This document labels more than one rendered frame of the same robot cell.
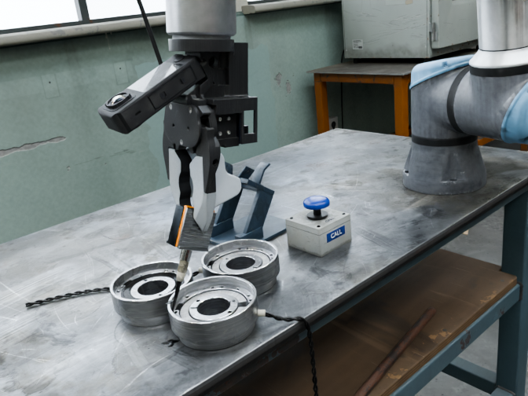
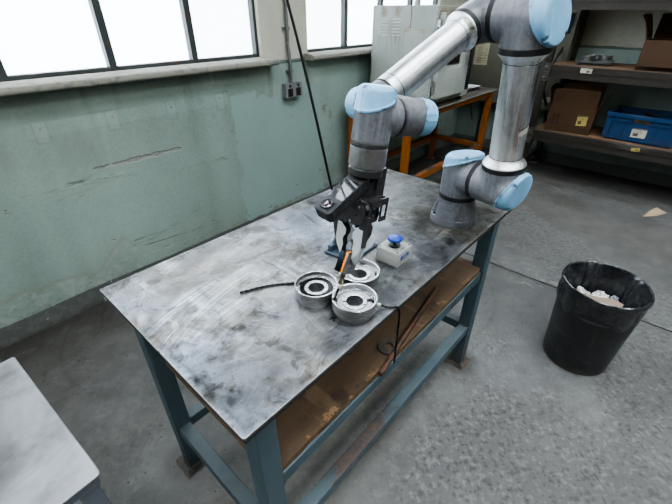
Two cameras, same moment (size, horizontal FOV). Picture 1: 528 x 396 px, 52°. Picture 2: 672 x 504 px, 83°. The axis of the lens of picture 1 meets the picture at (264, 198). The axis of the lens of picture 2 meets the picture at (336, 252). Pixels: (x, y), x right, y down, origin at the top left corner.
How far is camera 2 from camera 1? 34 cm
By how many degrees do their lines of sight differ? 15
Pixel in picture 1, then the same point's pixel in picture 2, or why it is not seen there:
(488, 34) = (496, 151)
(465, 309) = (454, 287)
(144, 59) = (236, 91)
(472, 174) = (471, 218)
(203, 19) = (374, 163)
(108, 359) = (303, 327)
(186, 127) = (355, 214)
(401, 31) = not seen: hidden behind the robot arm
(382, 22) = not seen: hidden behind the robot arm
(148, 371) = (328, 334)
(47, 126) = (169, 139)
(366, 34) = not seen: hidden behind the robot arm
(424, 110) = (451, 182)
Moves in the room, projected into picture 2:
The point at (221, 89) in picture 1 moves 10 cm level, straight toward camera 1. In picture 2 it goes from (372, 193) to (387, 214)
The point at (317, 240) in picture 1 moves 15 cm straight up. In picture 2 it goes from (395, 259) to (400, 209)
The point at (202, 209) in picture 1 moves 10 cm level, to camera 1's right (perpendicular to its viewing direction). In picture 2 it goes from (357, 255) to (402, 251)
